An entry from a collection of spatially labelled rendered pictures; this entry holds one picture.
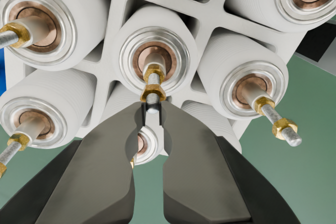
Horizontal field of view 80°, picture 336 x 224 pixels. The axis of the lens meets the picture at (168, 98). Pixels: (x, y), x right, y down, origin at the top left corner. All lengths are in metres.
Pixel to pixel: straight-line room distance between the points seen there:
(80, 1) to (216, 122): 0.23
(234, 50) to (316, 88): 0.43
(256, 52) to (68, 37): 0.20
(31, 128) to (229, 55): 0.24
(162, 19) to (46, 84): 0.16
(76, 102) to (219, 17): 0.22
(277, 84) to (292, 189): 0.69
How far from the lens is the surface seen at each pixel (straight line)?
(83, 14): 0.23
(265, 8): 0.24
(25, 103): 0.28
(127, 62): 0.22
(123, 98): 0.29
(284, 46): 0.34
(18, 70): 0.36
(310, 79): 0.63
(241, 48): 0.25
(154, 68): 0.18
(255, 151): 0.71
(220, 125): 0.30
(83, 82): 0.32
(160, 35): 0.21
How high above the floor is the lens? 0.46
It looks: 61 degrees down
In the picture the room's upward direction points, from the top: 175 degrees clockwise
